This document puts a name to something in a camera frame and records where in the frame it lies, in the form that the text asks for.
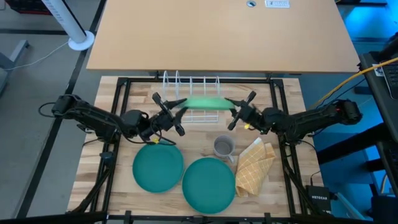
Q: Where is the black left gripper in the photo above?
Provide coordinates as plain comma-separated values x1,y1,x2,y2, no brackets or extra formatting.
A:
149,92,189,137

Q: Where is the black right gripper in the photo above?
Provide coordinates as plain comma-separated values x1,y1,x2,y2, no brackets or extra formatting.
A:
224,91,265,131

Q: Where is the light green plate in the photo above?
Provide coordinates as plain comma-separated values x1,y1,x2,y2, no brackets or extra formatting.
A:
185,96,236,111

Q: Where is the white wire dish rack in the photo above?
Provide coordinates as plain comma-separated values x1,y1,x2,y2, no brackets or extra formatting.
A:
161,70,221,124

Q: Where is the dark teal plate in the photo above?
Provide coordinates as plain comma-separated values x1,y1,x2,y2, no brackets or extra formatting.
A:
132,143,185,194
182,157,236,215

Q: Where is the grey mug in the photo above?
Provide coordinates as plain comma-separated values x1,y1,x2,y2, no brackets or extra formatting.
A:
213,134,236,164

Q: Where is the yellow checked cloth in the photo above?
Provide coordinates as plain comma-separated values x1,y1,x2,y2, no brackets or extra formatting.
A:
235,137,277,198

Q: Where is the large beige desk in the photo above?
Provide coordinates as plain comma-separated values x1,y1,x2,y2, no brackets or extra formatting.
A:
86,0,361,74

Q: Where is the white power strip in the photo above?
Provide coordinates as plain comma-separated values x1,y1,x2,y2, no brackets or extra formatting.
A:
264,0,290,9

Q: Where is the black slanted table strut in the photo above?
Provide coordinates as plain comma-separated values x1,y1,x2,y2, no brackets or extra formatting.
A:
316,123,386,166

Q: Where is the white tower fan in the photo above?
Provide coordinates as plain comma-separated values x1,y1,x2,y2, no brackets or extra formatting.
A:
41,0,96,52

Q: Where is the black laptop keyboard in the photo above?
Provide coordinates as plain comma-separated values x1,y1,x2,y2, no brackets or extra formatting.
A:
381,60,398,100

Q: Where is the grey furniture leg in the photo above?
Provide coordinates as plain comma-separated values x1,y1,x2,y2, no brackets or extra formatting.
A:
0,39,30,94

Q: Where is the dark red crate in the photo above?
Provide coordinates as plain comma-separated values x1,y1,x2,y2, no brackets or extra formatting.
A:
5,0,52,16

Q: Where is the black metal frame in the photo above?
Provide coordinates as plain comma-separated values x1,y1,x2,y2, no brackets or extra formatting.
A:
67,76,330,224

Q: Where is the yellow cable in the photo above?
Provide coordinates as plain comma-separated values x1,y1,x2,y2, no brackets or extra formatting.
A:
310,57,398,108

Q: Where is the black Netgear network switch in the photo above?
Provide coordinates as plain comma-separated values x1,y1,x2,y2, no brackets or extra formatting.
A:
305,185,332,214

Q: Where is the white fan cable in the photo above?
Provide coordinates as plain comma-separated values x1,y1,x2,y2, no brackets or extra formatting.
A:
4,41,70,71

